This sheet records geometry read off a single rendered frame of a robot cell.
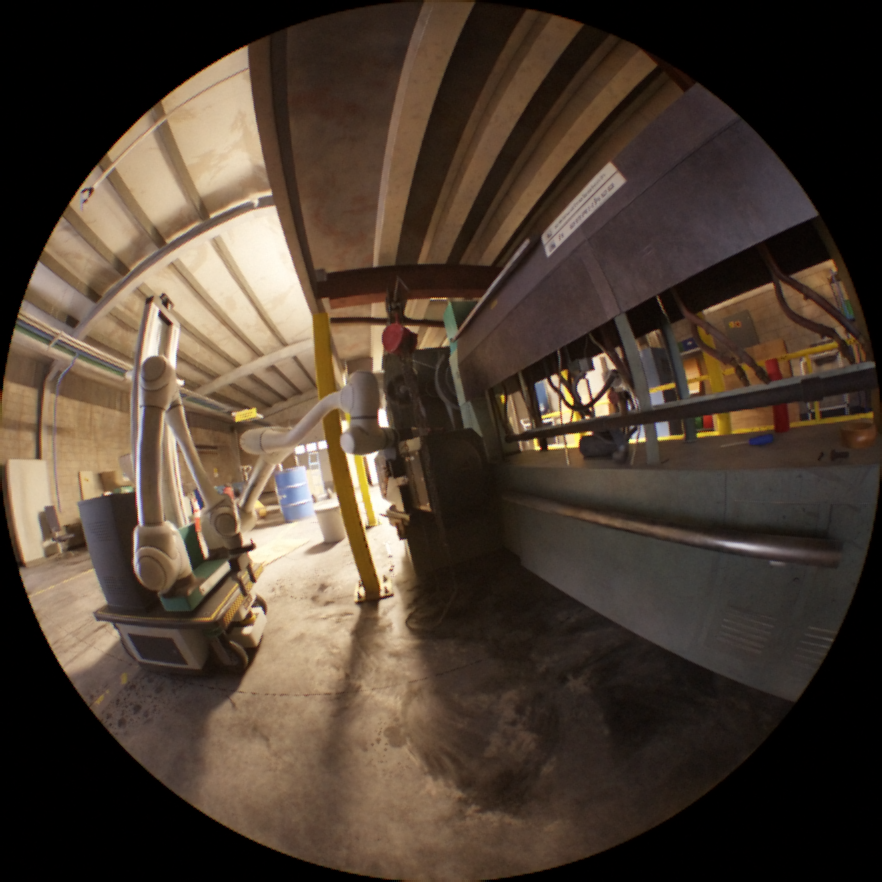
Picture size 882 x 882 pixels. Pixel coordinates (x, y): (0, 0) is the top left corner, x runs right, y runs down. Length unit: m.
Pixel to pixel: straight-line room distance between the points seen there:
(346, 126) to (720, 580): 1.87
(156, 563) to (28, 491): 7.50
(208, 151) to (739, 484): 5.93
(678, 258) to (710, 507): 0.59
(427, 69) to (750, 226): 0.93
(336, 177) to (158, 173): 4.60
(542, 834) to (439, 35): 1.85
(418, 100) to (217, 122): 4.43
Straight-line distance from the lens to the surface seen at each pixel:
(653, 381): 3.67
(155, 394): 1.02
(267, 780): 1.00
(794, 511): 0.70
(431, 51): 1.09
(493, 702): 0.93
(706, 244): 0.77
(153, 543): 0.98
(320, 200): 1.53
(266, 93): 0.95
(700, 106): 1.00
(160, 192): 5.91
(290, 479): 4.56
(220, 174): 5.66
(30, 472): 8.40
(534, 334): 1.14
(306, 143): 1.37
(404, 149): 1.19
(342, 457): 1.44
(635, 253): 0.85
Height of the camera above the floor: 0.78
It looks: 1 degrees up
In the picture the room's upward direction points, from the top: 12 degrees counter-clockwise
